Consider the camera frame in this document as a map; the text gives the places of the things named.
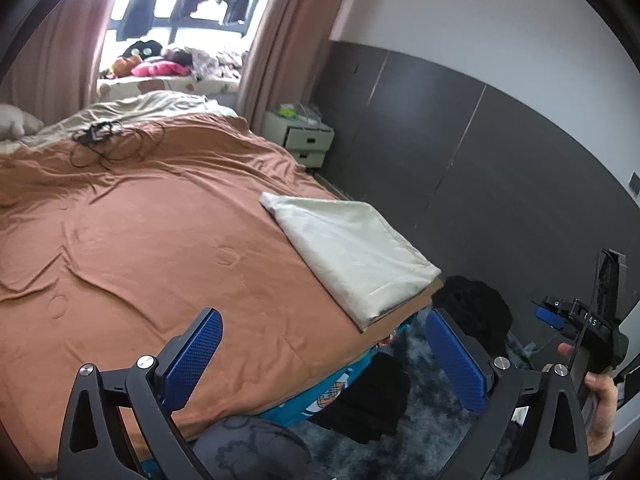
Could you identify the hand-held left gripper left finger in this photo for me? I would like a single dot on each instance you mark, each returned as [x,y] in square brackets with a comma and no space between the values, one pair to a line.
[192,355]

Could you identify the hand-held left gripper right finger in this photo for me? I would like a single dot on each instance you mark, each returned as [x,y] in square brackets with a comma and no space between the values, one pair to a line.
[457,360]

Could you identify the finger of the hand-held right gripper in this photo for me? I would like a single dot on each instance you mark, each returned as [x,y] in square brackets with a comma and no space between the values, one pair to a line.
[547,316]

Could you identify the beige zip jacket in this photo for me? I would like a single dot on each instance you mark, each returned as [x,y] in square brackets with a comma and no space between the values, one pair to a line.
[350,250]

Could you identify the person's right forearm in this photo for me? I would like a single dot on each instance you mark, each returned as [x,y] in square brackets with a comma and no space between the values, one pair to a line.
[602,462]

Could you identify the black clothes pile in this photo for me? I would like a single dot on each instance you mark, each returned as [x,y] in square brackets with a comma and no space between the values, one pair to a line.
[475,310]

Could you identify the person's right hand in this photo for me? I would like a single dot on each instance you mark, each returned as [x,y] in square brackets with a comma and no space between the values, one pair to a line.
[602,400]

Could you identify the blue-grey rug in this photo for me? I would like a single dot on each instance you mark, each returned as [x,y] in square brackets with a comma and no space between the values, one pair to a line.
[415,440]

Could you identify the black garment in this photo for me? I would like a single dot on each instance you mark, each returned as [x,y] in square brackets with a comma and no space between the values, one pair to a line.
[370,400]

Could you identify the person's left leg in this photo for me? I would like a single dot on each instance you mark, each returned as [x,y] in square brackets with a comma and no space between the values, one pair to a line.
[250,450]

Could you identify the orange blanket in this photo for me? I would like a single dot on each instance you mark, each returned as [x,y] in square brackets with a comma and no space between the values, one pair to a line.
[150,240]

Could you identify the blue printed bed sheet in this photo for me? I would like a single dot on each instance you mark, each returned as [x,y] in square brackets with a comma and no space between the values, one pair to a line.
[320,400]

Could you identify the white nightstand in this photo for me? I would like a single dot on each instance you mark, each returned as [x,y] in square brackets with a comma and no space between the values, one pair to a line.
[310,137]

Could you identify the small green item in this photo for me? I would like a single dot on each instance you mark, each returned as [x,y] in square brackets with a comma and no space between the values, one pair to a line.
[286,109]

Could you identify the patterned window seat cushion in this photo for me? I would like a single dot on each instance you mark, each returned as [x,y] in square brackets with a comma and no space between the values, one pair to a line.
[150,85]

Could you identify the pink plush cushion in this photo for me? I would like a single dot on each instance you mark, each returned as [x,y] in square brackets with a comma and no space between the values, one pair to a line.
[160,68]

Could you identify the grey plush toy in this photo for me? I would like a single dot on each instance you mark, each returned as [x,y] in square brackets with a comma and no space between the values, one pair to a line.
[17,120]

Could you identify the orange plush toy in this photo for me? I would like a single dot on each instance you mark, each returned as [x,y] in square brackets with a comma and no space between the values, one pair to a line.
[125,65]

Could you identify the black round plush toy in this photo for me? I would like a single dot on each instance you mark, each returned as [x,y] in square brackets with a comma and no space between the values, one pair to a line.
[142,50]

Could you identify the pink curtain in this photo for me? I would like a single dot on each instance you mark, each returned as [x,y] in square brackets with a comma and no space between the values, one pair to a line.
[285,35]
[60,50]

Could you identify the dark hanging coat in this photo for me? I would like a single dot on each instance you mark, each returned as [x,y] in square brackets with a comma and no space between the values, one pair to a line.
[140,5]

